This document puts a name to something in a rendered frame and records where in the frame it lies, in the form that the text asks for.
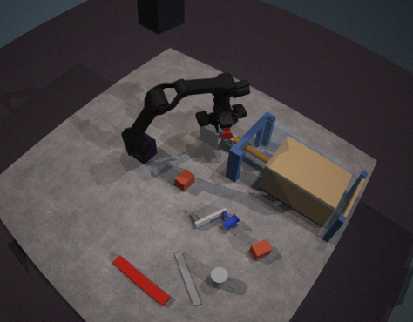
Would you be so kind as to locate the reddish-brown box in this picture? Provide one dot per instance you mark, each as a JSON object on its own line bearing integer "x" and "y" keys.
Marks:
{"x": 260, "y": 249}
{"x": 184, "y": 180}

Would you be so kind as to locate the red flat bar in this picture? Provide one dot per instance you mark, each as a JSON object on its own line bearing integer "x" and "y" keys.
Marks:
{"x": 145, "y": 284}

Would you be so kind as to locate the l-shaped crank handle with blue knob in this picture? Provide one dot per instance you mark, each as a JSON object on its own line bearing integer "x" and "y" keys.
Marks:
{"x": 223, "y": 212}

